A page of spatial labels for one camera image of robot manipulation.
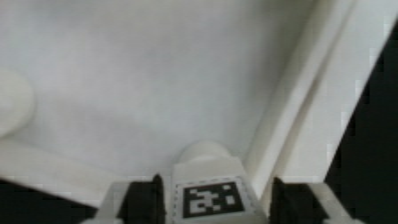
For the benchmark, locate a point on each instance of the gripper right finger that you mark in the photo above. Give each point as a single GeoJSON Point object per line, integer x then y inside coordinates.
{"type": "Point", "coordinates": [307, 204]}

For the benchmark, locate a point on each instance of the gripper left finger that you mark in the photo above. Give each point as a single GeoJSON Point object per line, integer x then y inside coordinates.
{"type": "Point", "coordinates": [135, 203]}

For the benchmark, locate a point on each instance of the white table leg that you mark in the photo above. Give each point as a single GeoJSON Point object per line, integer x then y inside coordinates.
{"type": "Point", "coordinates": [213, 194]}

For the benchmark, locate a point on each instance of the white square table top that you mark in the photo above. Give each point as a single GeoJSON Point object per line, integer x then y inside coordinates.
{"type": "Point", "coordinates": [136, 75]}

